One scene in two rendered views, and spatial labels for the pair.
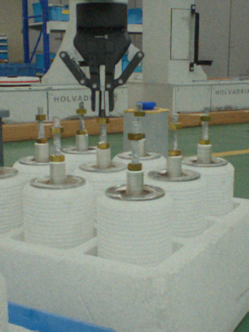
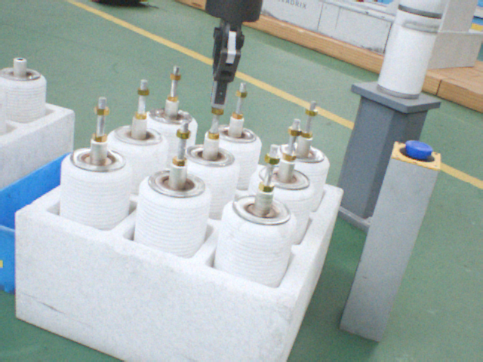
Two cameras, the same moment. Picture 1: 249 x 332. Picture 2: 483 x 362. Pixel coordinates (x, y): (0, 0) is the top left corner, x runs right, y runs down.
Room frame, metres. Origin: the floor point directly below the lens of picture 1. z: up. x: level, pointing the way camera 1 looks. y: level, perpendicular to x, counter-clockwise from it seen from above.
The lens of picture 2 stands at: (0.66, -0.75, 0.58)
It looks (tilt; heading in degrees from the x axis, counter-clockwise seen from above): 25 degrees down; 74
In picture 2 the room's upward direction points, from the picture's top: 11 degrees clockwise
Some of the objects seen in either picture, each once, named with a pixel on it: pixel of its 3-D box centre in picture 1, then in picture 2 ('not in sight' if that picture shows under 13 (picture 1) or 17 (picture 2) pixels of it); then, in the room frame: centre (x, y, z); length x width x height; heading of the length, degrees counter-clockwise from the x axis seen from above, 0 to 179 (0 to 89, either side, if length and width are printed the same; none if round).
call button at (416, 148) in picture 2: (146, 106); (417, 151); (1.11, -0.05, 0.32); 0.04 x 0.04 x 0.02
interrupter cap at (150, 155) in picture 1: (139, 155); (284, 178); (0.92, -0.03, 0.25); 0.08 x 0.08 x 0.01
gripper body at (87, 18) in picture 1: (102, 33); (230, 22); (0.82, 0.03, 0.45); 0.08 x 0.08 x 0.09
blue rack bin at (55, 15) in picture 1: (56, 13); not in sight; (6.16, 0.71, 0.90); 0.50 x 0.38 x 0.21; 33
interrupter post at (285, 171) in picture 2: (139, 148); (286, 170); (0.92, -0.03, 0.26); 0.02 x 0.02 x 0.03
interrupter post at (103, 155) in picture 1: (103, 159); (210, 148); (0.82, 0.03, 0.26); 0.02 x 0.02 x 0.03
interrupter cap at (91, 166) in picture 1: (103, 167); (209, 156); (0.82, 0.03, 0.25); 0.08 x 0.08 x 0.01
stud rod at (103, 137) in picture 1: (103, 133); (215, 124); (0.82, 0.03, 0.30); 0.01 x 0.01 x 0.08; 57
